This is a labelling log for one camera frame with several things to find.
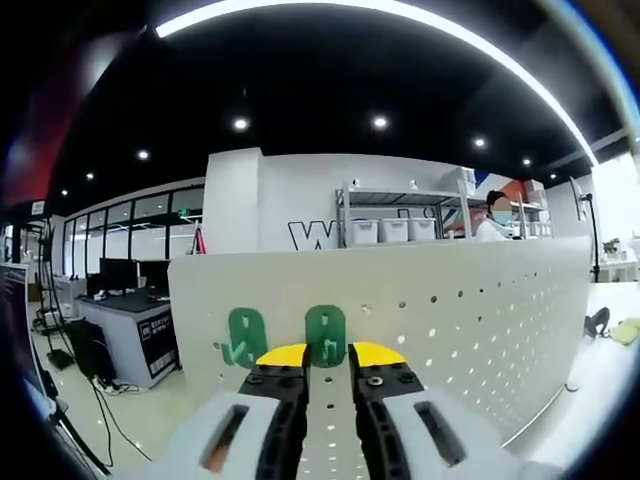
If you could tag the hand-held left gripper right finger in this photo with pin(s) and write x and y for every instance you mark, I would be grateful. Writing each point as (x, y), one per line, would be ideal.
(430, 440)

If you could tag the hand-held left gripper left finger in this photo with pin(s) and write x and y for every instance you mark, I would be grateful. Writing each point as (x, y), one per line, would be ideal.
(225, 440)

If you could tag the green hook assembly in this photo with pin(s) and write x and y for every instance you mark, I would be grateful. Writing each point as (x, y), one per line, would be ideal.
(246, 330)
(325, 325)

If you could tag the white perforated mounting plate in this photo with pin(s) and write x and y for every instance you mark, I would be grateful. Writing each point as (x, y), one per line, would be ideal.
(450, 310)

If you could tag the dark workbench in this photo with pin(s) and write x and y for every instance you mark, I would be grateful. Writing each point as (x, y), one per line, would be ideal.
(155, 345)

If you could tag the white power strip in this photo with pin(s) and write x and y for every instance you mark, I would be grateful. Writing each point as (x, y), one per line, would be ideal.
(107, 384)

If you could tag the black computer tower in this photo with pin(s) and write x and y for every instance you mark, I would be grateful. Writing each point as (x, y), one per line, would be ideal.
(92, 350)

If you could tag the black computer monitor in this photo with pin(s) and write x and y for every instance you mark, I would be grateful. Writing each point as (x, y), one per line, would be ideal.
(156, 275)
(117, 272)

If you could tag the red folding ladder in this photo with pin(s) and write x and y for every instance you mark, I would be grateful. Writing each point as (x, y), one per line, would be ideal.
(201, 245)

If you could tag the black curved headset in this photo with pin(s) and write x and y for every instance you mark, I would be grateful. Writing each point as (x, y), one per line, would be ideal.
(597, 322)

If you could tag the white storage bin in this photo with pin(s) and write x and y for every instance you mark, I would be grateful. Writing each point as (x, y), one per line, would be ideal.
(395, 231)
(366, 232)
(423, 230)

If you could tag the pale yellow cloth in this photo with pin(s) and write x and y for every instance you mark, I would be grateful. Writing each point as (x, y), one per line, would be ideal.
(625, 334)

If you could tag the grey metal shelf rack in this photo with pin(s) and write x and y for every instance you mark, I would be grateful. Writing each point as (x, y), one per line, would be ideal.
(400, 197)

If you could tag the dark panel with text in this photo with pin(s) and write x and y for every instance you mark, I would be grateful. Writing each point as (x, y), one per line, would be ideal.
(12, 300)

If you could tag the black tripod stand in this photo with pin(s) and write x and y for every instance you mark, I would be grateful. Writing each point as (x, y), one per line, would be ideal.
(595, 235)

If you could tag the small potted plant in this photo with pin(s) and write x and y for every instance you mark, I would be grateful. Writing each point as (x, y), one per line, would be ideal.
(611, 246)

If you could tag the round ceiling downlights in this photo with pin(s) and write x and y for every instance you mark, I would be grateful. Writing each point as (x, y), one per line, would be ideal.
(379, 122)

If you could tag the long ceiling light strip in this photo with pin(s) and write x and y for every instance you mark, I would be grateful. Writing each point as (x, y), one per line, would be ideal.
(172, 25)

